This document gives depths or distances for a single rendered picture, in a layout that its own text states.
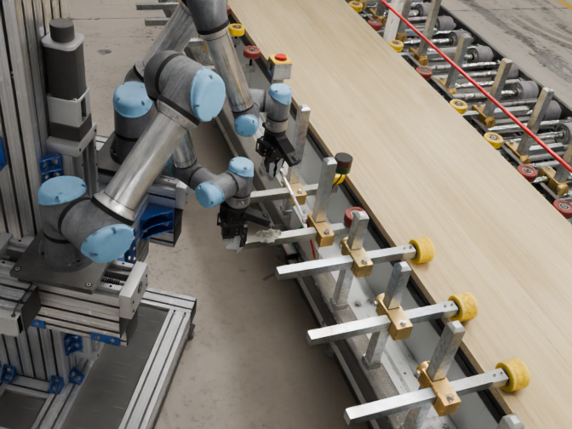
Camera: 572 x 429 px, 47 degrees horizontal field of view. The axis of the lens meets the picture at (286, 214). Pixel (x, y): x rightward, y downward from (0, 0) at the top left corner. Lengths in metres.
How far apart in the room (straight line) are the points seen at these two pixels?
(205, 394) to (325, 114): 1.27
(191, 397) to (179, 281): 0.66
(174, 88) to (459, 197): 1.28
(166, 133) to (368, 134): 1.30
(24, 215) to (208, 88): 0.73
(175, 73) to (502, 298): 1.21
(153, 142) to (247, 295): 1.68
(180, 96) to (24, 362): 1.32
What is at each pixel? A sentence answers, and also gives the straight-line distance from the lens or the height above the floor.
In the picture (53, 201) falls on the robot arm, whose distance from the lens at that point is 1.67.
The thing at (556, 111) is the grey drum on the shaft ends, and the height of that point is 0.83.
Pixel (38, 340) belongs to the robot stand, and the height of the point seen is 0.45.
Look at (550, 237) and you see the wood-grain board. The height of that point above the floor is 0.90.
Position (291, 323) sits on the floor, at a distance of 3.08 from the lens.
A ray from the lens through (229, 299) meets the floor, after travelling 3.14.
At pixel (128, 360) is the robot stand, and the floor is 0.21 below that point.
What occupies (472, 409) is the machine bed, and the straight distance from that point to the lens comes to 2.05.
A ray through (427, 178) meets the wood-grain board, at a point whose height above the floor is 0.90.
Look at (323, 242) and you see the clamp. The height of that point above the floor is 0.85.
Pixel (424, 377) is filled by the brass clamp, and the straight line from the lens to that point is 1.77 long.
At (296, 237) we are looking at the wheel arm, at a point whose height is 0.85.
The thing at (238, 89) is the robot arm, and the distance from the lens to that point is 2.00.
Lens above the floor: 2.30
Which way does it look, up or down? 39 degrees down
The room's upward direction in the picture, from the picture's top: 9 degrees clockwise
